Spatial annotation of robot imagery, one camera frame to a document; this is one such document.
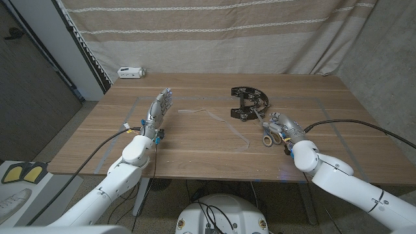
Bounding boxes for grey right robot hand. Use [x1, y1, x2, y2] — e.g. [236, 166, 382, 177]
[261, 112, 307, 144]

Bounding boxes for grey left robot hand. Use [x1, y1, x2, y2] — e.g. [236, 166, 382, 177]
[140, 87, 174, 140]

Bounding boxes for scissors with tan handles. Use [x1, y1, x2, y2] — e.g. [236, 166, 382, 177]
[253, 109, 283, 148]

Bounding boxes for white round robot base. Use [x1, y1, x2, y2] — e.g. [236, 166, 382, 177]
[175, 194, 270, 234]

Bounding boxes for clear tape strip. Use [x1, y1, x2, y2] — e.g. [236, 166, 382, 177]
[177, 108, 251, 153]

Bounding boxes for white power box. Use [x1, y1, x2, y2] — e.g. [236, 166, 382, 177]
[117, 66, 146, 79]

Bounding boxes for black half-moon tambourine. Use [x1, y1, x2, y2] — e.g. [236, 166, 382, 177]
[230, 86, 270, 122]

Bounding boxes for beige striped curtain backdrop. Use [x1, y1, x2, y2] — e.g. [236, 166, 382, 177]
[60, 0, 380, 84]

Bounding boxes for dark wooden door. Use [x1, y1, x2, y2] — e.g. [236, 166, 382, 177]
[0, 0, 83, 162]

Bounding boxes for grey floor mat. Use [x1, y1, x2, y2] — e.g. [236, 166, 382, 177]
[14, 174, 84, 227]

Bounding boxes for yellow black foot pedal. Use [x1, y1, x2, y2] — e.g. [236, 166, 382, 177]
[1, 162, 27, 185]
[22, 162, 49, 183]

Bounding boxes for white floor board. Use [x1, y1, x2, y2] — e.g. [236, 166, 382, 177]
[0, 161, 53, 228]

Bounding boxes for white shoe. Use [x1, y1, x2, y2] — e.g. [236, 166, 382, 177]
[0, 187, 29, 222]

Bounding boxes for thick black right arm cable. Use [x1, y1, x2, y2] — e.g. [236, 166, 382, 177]
[304, 119, 416, 150]

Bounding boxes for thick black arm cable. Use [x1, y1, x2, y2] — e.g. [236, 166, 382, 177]
[304, 119, 416, 150]
[27, 127, 142, 227]

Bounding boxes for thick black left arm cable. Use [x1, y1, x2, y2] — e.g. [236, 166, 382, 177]
[27, 127, 142, 227]

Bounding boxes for black cable on base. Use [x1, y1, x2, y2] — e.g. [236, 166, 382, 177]
[194, 200, 237, 234]

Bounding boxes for black door handle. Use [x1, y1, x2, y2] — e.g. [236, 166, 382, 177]
[3, 27, 24, 40]

